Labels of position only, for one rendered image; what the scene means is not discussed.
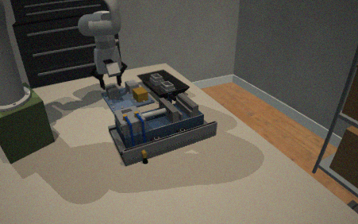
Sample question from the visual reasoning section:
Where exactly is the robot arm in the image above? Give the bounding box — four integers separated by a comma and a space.
0, 0, 121, 112

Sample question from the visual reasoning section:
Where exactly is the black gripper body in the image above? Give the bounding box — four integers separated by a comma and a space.
94, 46, 121, 75

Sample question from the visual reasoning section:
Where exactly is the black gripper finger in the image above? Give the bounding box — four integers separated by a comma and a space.
90, 65, 105, 90
116, 62, 128, 86

